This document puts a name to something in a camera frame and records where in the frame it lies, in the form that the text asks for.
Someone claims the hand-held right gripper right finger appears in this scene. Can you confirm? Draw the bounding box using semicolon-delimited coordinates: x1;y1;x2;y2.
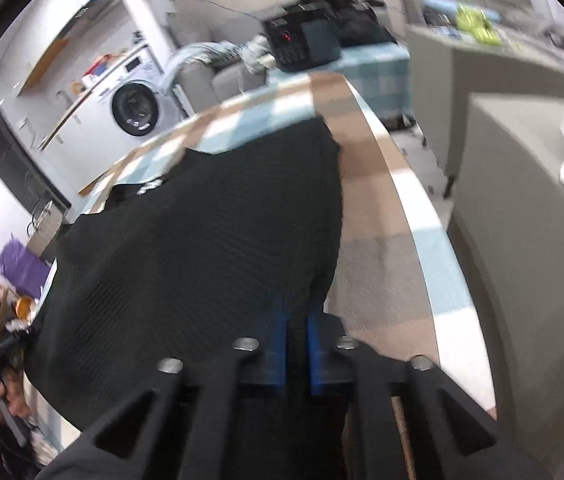
307;310;550;480

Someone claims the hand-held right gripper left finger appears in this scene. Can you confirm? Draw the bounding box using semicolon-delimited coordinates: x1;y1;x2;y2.
42;310;290;480

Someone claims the black ribbed knit top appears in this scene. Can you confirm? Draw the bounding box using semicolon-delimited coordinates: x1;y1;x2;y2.
24;115;348;480

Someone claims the person's left hand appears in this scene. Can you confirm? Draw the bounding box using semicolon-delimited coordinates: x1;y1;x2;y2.
0;367;32;421

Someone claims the purple bag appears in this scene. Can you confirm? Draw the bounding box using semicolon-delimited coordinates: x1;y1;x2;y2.
0;240;53;301

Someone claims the checkered tablecloth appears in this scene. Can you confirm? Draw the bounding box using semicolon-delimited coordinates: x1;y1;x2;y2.
79;71;498;480

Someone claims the wicker basket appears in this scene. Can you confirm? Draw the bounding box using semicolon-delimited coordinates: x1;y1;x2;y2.
27;200;65;258

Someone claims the large grey ottoman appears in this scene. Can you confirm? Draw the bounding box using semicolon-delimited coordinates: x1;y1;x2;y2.
449;94;564;480

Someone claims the grey armchair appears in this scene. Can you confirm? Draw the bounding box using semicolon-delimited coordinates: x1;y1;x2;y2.
167;10;273;116

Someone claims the black tall cabinet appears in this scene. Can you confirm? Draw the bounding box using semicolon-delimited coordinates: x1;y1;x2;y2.
0;85;70;213

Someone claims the white washing machine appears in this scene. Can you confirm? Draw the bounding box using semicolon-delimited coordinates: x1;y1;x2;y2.
94;45;183;141

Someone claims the light blue checkered cloth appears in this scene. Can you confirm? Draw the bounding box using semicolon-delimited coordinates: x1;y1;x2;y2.
267;42;415;131

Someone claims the white kitchen counter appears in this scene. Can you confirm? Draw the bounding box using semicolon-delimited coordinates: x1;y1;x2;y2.
37;42;178;196

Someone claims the grey white cloth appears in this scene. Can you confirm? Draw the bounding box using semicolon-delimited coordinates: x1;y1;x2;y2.
162;42;223;96

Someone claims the black pressure cooker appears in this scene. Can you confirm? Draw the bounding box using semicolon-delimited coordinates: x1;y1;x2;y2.
262;2;342;72

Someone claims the black bag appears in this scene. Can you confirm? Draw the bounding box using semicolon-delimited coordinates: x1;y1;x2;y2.
312;0;398;47

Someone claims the green toy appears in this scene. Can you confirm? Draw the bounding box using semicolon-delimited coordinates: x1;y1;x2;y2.
454;4;503;46

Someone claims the light blue cushion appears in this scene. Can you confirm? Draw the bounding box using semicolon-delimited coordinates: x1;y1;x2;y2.
422;0;463;26

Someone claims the white wall cabinet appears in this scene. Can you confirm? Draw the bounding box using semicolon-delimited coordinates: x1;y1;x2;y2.
17;0;128;96

